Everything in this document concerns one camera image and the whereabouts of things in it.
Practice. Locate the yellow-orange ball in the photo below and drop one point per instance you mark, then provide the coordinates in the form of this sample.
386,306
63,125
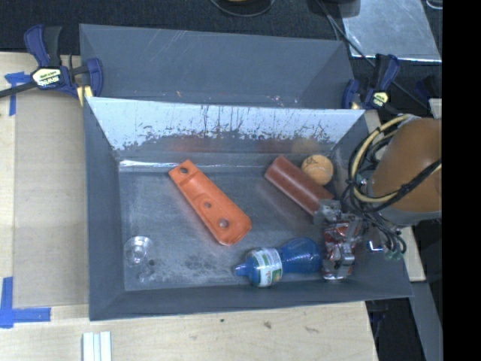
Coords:
317,169

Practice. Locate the pale wood flat board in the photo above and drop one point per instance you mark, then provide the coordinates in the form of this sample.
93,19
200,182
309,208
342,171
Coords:
49,201

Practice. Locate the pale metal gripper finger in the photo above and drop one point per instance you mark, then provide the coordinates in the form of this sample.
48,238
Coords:
341,266
330,210

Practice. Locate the clear glass thing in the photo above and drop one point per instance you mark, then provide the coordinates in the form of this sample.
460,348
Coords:
137,249

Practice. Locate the crushed red and silver can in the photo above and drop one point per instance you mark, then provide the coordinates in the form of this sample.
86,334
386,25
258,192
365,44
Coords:
334,239

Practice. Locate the orange flat block with holes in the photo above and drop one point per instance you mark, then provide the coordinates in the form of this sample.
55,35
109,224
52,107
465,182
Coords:
210,201

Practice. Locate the blue bottle with green label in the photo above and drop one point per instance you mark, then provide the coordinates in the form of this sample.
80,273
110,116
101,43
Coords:
289,259

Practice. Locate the red-brown flat block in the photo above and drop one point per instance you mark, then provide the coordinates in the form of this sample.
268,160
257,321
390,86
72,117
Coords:
295,182

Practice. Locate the grey metal bin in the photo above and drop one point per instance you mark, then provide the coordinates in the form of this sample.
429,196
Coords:
210,70

